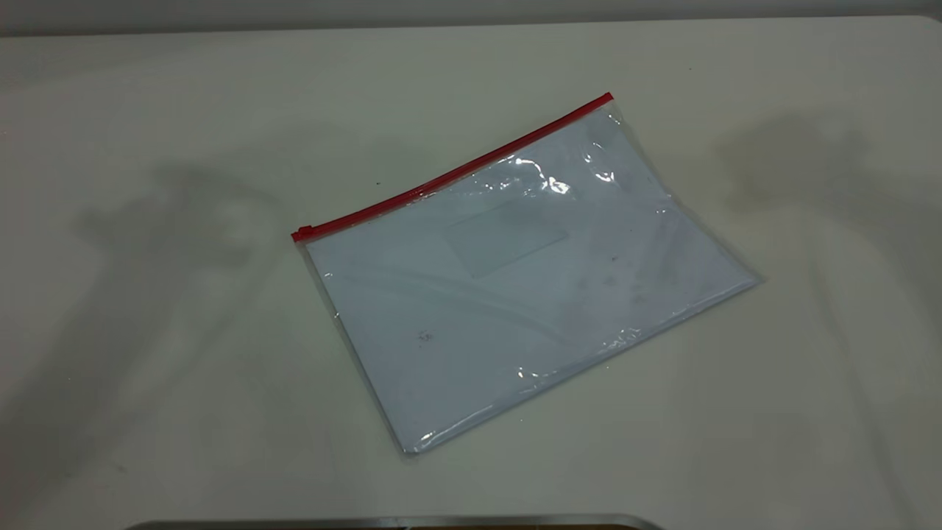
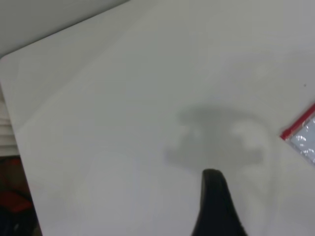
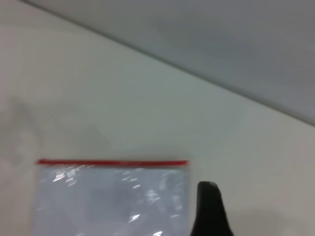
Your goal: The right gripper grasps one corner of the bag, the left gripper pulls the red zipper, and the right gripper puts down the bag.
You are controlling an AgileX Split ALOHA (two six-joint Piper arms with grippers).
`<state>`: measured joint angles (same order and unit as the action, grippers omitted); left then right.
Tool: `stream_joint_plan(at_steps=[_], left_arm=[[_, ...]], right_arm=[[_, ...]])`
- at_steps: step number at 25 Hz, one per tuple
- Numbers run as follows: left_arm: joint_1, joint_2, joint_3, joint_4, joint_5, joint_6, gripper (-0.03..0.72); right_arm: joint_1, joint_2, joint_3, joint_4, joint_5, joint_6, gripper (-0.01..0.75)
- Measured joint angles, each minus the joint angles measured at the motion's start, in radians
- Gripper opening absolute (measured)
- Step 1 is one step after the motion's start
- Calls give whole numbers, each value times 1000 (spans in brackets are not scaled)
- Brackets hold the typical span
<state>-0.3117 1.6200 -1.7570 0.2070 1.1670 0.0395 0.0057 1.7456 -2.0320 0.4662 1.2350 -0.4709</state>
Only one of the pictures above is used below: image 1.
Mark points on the red zipper slider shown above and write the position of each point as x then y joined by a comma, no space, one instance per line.
303,232

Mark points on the clear plastic bag red zip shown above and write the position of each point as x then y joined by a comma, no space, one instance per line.
530,280

